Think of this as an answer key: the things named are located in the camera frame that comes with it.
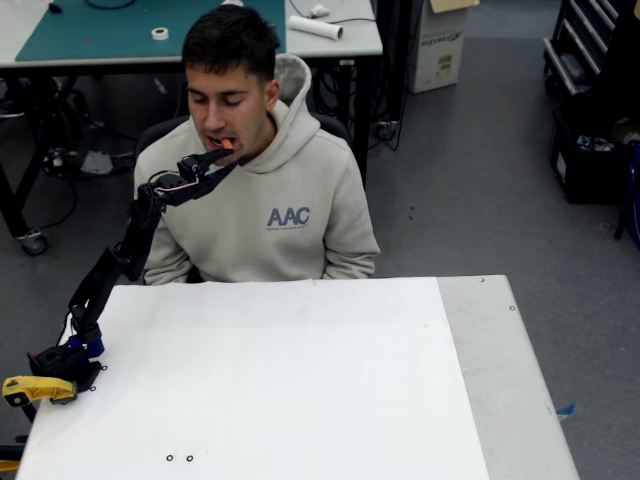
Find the green cutting mat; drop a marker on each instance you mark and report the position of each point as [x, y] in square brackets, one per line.
[110, 35]

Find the white cloth on floor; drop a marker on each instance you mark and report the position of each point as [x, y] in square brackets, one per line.
[96, 162]

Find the man in beige hoodie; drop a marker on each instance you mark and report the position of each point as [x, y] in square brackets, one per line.
[260, 220]

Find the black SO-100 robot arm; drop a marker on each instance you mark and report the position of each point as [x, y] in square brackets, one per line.
[137, 235]

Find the grey work table black legs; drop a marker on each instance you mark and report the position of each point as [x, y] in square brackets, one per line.
[350, 42]

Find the large white paper sheet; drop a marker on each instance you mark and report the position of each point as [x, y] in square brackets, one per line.
[300, 390]

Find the white paper roll tube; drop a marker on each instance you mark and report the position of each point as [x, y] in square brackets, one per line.
[315, 26]

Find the blue tape scrap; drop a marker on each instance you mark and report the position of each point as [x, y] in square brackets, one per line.
[566, 411]

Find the black caster wheel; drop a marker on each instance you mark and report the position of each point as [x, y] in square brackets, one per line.
[34, 243]

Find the black storage bin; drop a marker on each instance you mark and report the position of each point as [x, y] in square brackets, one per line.
[580, 175]

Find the yellow black table clamp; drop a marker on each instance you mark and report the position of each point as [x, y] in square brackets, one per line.
[37, 387]
[7, 462]

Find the small orange snack piece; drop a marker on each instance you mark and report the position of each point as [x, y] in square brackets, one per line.
[228, 144]

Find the crumpled white item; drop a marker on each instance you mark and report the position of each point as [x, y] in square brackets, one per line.
[318, 10]

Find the black drawer tool cabinet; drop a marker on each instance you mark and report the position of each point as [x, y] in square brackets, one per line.
[575, 55]

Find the white cardboard box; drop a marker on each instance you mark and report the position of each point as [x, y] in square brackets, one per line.
[437, 55]

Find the white tape roll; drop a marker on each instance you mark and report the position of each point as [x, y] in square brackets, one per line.
[160, 33]

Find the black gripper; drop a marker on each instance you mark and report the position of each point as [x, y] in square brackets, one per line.
[204, 176]

